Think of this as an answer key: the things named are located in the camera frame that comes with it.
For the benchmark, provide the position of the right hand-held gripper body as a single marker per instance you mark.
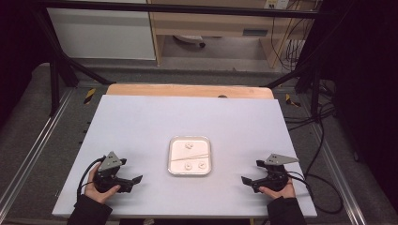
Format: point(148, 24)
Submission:
point(276, 178)

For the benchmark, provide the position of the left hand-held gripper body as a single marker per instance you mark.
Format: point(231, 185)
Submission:
point(108, 175)

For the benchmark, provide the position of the square white tray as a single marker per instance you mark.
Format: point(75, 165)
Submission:
point(178, 150)

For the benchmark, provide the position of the thin wooden stick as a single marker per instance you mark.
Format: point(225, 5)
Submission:
point(191, 157)

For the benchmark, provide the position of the person's right hand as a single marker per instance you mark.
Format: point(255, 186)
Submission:
point(283, 193)

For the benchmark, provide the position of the person's left hand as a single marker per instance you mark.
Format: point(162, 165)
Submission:
point(100, 195)

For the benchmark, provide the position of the white board sheet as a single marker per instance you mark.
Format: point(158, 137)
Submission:
point(140, 125)

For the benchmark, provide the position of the yellow black tape mark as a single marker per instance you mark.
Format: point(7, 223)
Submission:
point(292, 101)

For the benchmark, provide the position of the wooden table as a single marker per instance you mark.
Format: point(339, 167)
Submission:
point(187, 91)

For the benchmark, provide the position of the black metal stand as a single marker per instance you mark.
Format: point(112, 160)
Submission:
point(56, 78)
point(314, 78)

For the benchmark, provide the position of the white cabinet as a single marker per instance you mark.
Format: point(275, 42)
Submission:
point(103, 34)

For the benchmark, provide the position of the office chair base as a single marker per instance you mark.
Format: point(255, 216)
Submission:
point(189, 40)

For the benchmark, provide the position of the light wooden desk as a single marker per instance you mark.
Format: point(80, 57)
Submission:
point(216, 22)

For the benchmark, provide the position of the aluminium floor rail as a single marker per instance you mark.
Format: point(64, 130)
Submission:
point(34, 146)
point(338, 172)

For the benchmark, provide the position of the white wall socket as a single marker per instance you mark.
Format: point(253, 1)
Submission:
point(277, 3)

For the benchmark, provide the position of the black metal frame bar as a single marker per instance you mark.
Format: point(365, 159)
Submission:
point(187, 9)

